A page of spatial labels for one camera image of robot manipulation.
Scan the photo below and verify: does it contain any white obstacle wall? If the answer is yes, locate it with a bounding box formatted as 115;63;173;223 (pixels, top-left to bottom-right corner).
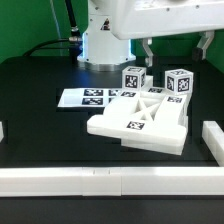
0;121;4;142
202;121;224;167
0;167;224;197

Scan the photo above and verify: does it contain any white chair seat part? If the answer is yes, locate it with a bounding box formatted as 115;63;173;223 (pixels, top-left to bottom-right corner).
119;75;194;157

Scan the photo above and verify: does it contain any black cable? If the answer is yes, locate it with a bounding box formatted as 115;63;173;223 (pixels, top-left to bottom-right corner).
21;0;83;58

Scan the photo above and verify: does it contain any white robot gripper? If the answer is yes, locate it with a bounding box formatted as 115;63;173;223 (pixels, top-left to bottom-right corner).
110;0;224;67

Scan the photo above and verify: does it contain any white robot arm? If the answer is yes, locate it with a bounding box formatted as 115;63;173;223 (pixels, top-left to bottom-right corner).
78;0;224;71

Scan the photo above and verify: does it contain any white front obstacle wall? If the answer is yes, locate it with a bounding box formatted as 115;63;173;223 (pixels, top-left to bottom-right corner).
0;167;224;197

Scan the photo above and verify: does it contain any white right obstacle wall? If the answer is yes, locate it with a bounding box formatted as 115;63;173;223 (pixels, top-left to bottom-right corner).
202;121;224;167

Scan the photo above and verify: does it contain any small white tagged cube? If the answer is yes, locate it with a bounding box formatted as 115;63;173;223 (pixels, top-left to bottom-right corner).
122;66;146;90
165;69;194;95

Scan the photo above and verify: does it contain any white marker base plate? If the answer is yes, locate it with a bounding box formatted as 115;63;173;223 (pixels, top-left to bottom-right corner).
58;88;121;108

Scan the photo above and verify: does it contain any white left obstacle wall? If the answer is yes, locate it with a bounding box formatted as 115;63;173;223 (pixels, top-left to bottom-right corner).
0;121;4;142

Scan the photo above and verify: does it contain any white chair back frame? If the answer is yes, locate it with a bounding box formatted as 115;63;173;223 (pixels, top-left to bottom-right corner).
87;90;187;148

